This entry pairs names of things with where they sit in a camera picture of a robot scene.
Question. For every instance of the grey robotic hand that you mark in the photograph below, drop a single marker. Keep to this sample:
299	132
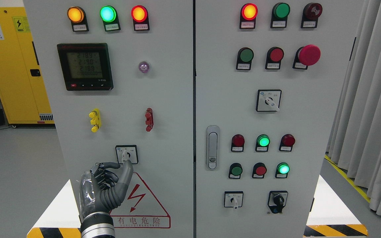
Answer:
103	187

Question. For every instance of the white rotary light switch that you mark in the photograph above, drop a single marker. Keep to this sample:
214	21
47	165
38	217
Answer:
127	152

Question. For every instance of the silver black robot forearm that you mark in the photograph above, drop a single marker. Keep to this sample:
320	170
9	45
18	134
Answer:
97	225

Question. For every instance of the green lit indicator light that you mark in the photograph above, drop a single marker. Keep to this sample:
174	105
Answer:
109	18

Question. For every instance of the orange indicator light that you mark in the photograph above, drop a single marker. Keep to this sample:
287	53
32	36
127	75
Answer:
78	20

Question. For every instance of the red electric danger sticker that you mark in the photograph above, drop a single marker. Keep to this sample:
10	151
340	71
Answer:
140	208

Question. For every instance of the white platform with hazard stripes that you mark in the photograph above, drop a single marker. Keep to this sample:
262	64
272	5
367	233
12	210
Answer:
61	215

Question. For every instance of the black digital power meter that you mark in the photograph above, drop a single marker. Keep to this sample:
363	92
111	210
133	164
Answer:
85	66

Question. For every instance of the small clear panel lamp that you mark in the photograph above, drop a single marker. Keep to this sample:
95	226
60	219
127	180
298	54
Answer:
144	67

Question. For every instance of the dark red indicator left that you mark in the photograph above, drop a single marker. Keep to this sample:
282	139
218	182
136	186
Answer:
237	143

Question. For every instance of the dark red indicator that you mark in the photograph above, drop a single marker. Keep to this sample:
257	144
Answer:
237	143
286	143

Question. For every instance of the grey electrical control cabinet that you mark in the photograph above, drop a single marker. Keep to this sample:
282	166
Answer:
192	48

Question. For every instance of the red push button lower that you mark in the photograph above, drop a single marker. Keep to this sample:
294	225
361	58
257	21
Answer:
259	171

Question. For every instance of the red push button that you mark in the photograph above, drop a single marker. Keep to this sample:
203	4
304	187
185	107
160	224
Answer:
259	171
274	58

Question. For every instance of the green lit indicator middle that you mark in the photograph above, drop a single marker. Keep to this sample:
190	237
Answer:
262	143

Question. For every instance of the red-orange indicator light left door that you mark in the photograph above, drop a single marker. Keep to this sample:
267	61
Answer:
140	18

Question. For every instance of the red-orange indicator light door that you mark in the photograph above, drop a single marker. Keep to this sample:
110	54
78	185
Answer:
140	18
248	14

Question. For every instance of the green lit push button lower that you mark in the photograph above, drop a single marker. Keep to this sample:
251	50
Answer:
282	170

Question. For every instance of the yellow safety storage cabinet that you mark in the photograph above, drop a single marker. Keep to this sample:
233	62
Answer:
22	91

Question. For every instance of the dark red indicator right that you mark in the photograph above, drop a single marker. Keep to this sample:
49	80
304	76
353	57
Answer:
286	143

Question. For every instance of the green push button upper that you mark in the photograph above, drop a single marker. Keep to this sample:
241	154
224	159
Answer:
244	59

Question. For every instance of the red push button upper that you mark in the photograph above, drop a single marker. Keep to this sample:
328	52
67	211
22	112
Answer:
274	58

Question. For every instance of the red-orange indicator light right door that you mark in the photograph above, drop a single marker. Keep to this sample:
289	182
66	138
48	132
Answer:
248	14

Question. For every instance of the red emergency stop mushroom button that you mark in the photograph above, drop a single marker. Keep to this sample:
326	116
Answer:
306	56

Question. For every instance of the green unlit indicator top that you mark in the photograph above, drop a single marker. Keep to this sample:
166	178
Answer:
279	15

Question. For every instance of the grey curtain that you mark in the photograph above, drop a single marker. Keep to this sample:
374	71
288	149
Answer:
355	140

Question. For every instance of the dark red buzzer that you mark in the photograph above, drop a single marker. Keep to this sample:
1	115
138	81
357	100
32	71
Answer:
310	15

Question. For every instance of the yellow terminal post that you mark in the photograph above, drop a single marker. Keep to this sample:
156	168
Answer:
95	119

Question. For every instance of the red terminal post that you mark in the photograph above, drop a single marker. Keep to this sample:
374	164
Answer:
149	119

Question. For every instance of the silver door lock handle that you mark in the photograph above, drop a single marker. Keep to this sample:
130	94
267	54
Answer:
212	146

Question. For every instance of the white small selector switch bottom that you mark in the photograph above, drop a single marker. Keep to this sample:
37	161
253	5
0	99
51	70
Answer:
233	199

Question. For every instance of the black knob selector switch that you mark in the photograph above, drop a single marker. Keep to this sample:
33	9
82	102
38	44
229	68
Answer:
277	201

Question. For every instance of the white selector switch right door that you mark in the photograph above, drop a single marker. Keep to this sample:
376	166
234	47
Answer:
268	100

